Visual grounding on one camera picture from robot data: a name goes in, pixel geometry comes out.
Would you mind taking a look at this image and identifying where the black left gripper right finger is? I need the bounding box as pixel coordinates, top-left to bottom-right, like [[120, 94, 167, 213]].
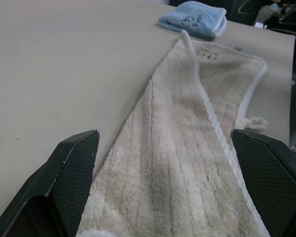
[[231, 128, 296, 237]]

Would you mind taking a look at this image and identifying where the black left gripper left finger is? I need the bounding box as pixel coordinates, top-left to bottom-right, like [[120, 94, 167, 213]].
[[0, 130, 100, 237]]

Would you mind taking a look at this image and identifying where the beige towel with white trim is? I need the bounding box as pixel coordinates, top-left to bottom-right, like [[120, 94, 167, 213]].
[[77, 31, 271, 237]]

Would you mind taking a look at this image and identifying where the folded light blue towel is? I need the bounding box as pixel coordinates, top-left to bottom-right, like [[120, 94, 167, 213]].
[[155, 1, 228, 41]]

